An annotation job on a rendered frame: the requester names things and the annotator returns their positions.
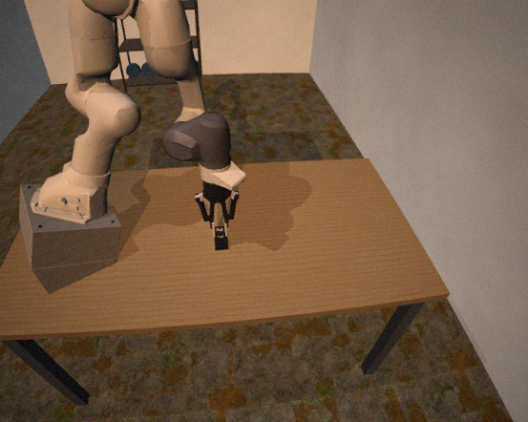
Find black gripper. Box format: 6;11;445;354
196;181;240;238

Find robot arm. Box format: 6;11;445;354
31;0;246;224

